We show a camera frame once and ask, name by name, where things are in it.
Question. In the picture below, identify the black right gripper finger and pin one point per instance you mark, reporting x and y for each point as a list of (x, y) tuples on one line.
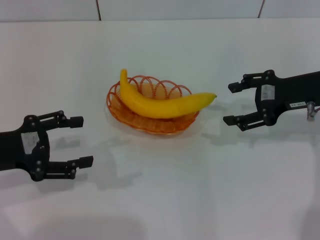
[(245, 121), (243, 83)]

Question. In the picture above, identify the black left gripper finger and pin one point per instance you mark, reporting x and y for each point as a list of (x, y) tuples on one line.
[(72, 166), (67, 121)]

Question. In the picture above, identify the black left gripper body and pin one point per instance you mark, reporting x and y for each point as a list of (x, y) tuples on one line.
[(20, 147)]

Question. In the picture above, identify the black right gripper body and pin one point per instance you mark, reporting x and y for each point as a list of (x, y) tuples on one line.
[(287, 95)]

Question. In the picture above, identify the yellow banana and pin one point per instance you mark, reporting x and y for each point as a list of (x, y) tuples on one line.
[(160, 106)]

